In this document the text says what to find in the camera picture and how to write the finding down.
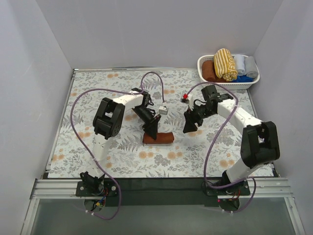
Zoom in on brown towel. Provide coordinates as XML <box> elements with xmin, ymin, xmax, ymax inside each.
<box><xmin>216</xmin><ymin>78</ymin><xmax>227</xmax><ymax>83</ymax></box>
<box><xmin>201</xmin><ymin>60</ymin><xmax>216</xmax><ymax>82</ymax></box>
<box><xmin>142</xmin><ymin>132</ymin><xmax>175</xmax><ymax>144</ymax></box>

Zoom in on yellow striped towel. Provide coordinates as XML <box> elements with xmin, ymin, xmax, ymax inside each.
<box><xmin>213</xmin><ymin>48</ymin><xmax>238</xmax><ymax>82</ymax></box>

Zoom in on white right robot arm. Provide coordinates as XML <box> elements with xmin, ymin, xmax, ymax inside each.
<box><xmin>181</xmin><ymin>82</ymin><xmax>280</xmax><ymax>195</ymax></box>

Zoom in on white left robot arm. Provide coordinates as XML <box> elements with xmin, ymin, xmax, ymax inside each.
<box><xmin>80</xmin><ymin>88</ymin><xmax>161</xmax><ymax>196</ymax></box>

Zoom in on floral patterned table mat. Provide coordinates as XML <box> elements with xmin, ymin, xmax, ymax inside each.
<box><xmin>46</xmin><ymin>69</ymin><xmax>274</xmax><ymax>179</ymax></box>

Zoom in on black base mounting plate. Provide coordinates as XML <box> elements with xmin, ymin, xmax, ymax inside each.
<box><xmin>75</xmin><ymin>175</ymin><xmax>250</xmax><ymax>210</ymax></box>

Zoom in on rolled light blue towel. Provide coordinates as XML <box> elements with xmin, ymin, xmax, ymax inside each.
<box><xmin>234</xmin><ymin>54</ymin><xmax>246</xmax><ymax>76</ymax></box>

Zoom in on rolled grey towel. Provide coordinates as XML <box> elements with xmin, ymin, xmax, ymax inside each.
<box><xmin>244</xmin><ymin>56</ymin><xmax>259</xmax><ymax>78</ymax></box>

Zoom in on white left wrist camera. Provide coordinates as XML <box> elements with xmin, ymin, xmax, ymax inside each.
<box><xmin>157</xmin><ymin>106</ymin><xmax>168</xmax><ymax>115</ymax></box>

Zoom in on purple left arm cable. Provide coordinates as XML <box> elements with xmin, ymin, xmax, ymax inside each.
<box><xmin>69</xmin><ymin>71</ymin><xmax>167</xmax><ymax>220</ymax></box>

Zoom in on aluminium frame rail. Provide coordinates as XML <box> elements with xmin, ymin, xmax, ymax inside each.
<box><xmin>30</xmin><ymin>177</ymin><xmax>293</xmax><ymax>199</ymax></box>

